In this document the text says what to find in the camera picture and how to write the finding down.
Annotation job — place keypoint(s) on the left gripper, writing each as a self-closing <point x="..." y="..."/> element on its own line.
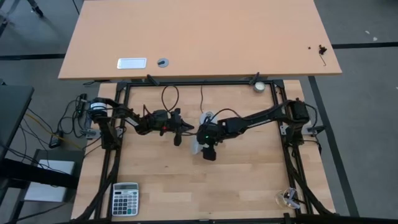
<point x="163" y="119"/>

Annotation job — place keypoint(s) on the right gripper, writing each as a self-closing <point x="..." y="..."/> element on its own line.
<point x="213" y="133"/>

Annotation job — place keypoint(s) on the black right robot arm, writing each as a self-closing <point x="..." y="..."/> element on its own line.
<point x="264" y="118"/>

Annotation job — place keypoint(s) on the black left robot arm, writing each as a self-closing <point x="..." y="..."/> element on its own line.
<point x="124" y="113"/>

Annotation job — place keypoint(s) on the grey round desk grommet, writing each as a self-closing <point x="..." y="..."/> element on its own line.
<point x="163" y="63"/>

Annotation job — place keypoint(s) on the white tape roll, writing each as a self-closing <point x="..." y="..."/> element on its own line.
<point x="259" y="86"/>

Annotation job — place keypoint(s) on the white rectangular desk plate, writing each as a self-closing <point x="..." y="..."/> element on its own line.
<point x="132" y="63"/>

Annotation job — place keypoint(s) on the light beige desk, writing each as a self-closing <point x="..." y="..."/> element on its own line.
<point x="199" y="37"/>

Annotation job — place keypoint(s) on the grey desk calculator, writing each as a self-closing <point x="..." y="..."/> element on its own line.
<point x="125" y="200"/>

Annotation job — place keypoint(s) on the clear pen cup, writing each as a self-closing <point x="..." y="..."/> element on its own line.
<point x="287" y="199"/>

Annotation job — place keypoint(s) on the black power adapter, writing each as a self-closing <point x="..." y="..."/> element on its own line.
<point x="56" y="140"/>

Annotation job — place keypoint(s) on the thin black hex key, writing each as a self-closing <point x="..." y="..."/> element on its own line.
<point x="324" y="60"/>

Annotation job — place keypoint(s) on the white box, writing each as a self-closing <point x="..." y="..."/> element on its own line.
<point x="49" y="183"/>

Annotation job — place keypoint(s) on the small black hardware piece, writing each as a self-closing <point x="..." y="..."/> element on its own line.
<point x="322" y="49"/>

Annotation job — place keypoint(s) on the black side table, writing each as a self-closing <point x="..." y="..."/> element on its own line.
<point x="12" y="112"/>

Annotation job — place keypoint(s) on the black aluminium rig frame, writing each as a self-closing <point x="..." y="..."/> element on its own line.
<point x="217" y="83"/>

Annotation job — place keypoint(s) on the black frame clamp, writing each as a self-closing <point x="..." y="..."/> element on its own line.
<point x="255" y="78"/>
<point x="153" y="79"/>

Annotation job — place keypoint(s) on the white metal bracket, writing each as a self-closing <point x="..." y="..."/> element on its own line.
<point x="283" y="130"/>

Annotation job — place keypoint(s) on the grey metal bracket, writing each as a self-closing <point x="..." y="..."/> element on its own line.
<point x="315" y="128"/>
<point x="90" y="133"/>

